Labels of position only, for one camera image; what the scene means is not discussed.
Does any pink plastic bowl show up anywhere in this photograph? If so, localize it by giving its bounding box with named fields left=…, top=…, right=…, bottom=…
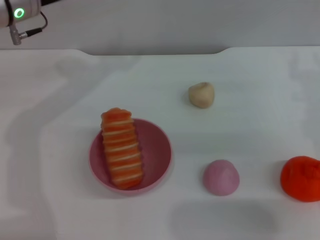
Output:
left=88, top=118, right=173, bottom=194

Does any long striped bread roll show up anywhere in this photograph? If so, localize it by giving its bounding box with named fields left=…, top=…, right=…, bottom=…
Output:
left=100, top=107, right=144, bottom=190

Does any beige round bun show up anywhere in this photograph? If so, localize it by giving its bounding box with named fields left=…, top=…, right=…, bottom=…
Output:
left=187, top=81, right=216, bottom=109

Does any pink round bun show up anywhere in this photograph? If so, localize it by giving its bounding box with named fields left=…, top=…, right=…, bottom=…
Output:
left=202, top=159, right=241, bottom=197

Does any orange-red round bun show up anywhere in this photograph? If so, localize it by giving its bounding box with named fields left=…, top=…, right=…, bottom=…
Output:
left=280, top=155, right=320, bottom=203

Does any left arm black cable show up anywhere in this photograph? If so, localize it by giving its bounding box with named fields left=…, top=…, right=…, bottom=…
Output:
left=9, top=11, right=49, bottom=46

